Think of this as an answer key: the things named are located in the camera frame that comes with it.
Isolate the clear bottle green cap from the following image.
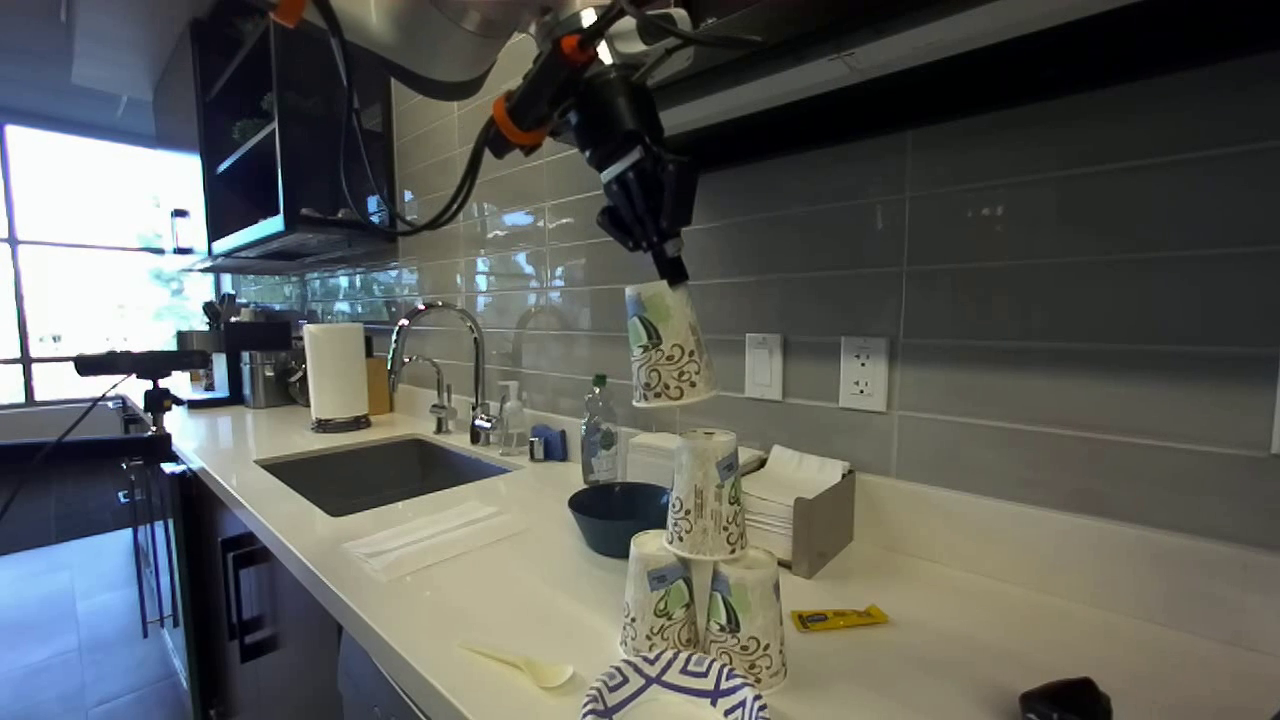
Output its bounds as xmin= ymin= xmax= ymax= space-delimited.
xmin=577 ymin=371 xmax=621 ymax=487

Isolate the white wall switch plate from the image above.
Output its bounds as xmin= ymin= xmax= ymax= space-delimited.
xmin=740 ymin=326 xmax=790 ymax=403

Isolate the patterned paper cup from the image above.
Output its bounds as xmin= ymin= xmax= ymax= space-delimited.
xmin=664 ymin=425 xmax=749 ymax=563
xmin=621 ymin=526 xmax=704 ymax=664
xmin=696 ymin=547 xmax=792 ymax=691
xmin=621 ymin=274 xmax=718 ymax=411

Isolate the white wall power outlet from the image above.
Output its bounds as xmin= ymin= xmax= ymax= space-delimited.
xmin=835 ymin=331 xmax=891 ymax=415

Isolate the blue sponge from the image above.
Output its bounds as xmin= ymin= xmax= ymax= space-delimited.
xmin=526 ymin=418 xmax=571 ymax=466

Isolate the black coffee machine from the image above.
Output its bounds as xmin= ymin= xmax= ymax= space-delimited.
xmin=196 ymin=291 xmax=313 ymax=411

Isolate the white plastic spoon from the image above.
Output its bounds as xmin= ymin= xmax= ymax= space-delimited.
xmin=460 ymin=638 xmax=580 ymax=691

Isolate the chrome gooseneck faucet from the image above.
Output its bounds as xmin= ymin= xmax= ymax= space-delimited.
xmin=383 ymin=294 xmax=500 ymax=450

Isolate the black wrist camera orange mount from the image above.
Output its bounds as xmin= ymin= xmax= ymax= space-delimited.
xmin=481 ymin=33 xmax=605 ymax=155

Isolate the black overhead kitchen cabinet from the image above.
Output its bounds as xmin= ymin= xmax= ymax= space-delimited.
xmin=656 ymin=0 xmax=1280 ymax=174

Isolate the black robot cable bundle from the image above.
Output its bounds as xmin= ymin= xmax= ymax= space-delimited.
xmin=313 ymin=0 xmax=537 ymax=242

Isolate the blue patterned paper plate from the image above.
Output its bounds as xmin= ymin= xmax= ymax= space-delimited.
xmin=577 ymin=643 xmax=774 ymax=720

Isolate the blue bowl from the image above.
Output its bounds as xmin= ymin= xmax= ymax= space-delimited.
xmin=564 ymin=480 xmax=675 ymax=558

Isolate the bright window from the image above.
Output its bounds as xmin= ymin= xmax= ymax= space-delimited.
xmin=0 ymin=116 xmax=217 ymax=408

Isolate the steel kitchen sink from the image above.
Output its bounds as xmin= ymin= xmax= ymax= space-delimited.
xmin=254 ymin=437 xmax=518 ymax=518

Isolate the black camera on tripod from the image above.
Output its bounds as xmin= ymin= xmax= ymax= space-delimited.
xmin=74 ymin=346 xmax=217 ymax=643

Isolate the white paper towel roll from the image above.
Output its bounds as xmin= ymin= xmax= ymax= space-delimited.
xmin=301 ymin=319 xmax=376 ymax=437

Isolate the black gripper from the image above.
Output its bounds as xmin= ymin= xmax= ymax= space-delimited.
xmin=571 ymin=63 xmax=700 ymax=291

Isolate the small black box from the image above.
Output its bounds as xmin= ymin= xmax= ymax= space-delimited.
xmin=1016 ymin=676 xmax=1116 ymax=720

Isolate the brown cardboard napkin box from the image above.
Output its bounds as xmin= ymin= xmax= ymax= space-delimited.
xmin=786 ymin=463 xmax=861 ymax=579

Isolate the yellow packet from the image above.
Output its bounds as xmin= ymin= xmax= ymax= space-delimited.
xmin=790 ymin=598 xmax=891 ymax=637

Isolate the dark lower kitchen cabinet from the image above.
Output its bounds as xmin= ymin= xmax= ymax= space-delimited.
xmin=172 ymin=463 xmax=405 ymax=720

